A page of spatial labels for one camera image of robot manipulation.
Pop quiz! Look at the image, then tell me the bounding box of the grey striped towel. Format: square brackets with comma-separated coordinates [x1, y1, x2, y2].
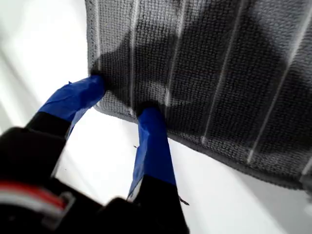
[84, 0, 312, 192]

